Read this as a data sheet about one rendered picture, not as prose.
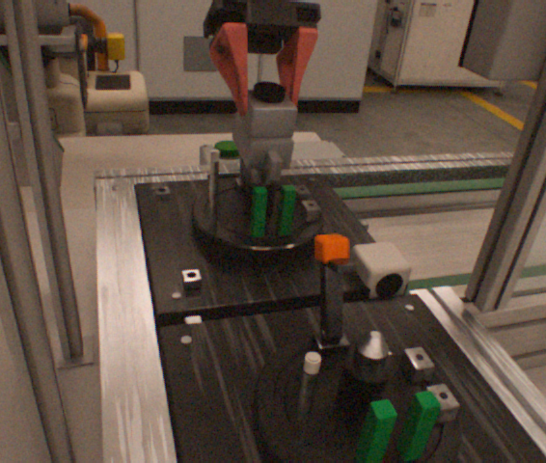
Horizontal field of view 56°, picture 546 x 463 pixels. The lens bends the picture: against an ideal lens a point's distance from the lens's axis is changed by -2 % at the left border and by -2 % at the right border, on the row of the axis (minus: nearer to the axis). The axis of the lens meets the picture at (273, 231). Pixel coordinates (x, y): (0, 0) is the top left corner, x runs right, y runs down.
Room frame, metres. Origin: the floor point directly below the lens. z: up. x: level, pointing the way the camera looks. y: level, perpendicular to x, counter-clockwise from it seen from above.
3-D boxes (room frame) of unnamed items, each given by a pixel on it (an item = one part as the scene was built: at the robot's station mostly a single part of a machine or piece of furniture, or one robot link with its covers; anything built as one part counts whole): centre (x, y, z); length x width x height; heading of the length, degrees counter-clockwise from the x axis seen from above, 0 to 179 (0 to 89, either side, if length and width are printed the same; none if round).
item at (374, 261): (0.42, -0.11, 0.97); 0.05 x 0.05 x 0.04; 20
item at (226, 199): (0.48, 0.02, 0.98); 0.14 x 0.14 x 0.02
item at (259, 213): (0.43, 0.02, 1.01); 0.01 x 0.01 x 0.05; 20
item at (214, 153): (0.43, 0.06, 1.03); 0.01 x 0.01 x 0.08
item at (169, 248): (0.48, 0.02, 0.96); 0.24 x 0.24 x 0.02; 20
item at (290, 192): (0.44, -0.01, 1.01); 0.01 x 0.01 x 0.05; 20
